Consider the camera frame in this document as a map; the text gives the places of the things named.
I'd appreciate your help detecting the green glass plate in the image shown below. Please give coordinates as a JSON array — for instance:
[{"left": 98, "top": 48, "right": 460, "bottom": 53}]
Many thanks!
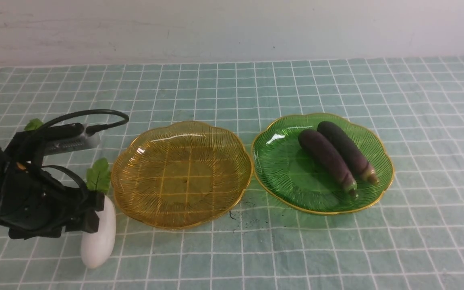
[{"left": 251, "top": 113, "right": 395, "bottom": 216}]

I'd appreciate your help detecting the purple eggplant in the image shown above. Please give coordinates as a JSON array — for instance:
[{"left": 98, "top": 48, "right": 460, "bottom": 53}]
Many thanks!
[
  {"left": 317, "top": 121, "right": 379, "bottom": 186},
  {"left": 298, "top": 129, "right": 358, "bottom": 199}
]

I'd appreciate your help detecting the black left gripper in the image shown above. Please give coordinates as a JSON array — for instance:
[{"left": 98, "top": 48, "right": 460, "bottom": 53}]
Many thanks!
[{"left": 0, "top": 161, "right": 105, "bottom": 239}]

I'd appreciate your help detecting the green checkered tablecloth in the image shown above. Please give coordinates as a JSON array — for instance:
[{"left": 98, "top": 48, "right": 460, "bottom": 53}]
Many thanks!
[{"left": 0, "top": 56, "right": 464, "bottom": 290}]

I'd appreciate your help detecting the amber glass plate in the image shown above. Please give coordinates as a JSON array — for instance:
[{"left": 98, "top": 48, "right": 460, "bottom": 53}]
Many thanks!
[{"left": 111, "top": 120, "right": 254, "bottom": 230}]

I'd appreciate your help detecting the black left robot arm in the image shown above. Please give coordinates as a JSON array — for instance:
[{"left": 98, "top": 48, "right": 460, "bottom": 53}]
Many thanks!
[{"left": 0, "top": 123, "right": 105, "bottom": 239}]

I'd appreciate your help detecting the white radish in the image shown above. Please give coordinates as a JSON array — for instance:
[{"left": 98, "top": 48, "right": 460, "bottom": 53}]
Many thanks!
[
  {"left": 24, "top": 118, "right": 44, "bottom": 131},
  {"left": 81, "top": 157, "right": 116, "bottom": 269}
]

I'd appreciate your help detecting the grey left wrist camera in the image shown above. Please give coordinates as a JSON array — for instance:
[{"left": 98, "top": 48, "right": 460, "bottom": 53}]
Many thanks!
[{"left": 42, "top": 123, "right": 101, "bottom": 156}]

